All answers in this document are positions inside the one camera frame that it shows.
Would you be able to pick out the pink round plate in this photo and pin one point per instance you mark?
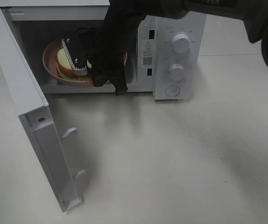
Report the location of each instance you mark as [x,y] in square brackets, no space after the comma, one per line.
[49,63]

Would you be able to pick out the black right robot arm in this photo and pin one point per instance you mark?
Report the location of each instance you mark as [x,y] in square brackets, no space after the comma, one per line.
[123,17]

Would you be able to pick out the white warning label sticker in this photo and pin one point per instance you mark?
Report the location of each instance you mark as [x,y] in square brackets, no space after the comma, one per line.
[147,51]

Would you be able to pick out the toy sandwich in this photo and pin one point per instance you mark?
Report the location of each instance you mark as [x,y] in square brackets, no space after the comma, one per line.
[64,68]

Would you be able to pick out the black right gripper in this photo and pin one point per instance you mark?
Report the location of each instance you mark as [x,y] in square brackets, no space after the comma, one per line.
[106,54]

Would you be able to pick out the round white door button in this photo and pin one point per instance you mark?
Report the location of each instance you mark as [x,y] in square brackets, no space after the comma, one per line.
[172,91]

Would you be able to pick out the white microwave knob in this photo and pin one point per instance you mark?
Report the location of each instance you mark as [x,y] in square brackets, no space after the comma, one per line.
[181,43]
[176,72]

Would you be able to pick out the white microwave oven body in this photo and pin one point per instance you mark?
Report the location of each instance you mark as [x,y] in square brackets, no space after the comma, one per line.
[37,23]

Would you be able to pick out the white microwave door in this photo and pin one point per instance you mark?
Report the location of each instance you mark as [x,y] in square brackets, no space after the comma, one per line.
[36,118]

